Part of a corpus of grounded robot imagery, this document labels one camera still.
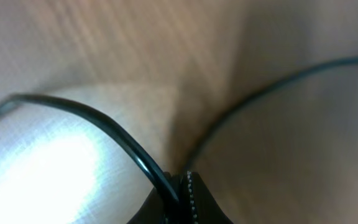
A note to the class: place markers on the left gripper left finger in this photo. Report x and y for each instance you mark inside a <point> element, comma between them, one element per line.
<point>152,211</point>

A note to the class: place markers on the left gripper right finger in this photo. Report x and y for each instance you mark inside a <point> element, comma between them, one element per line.
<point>198,206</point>

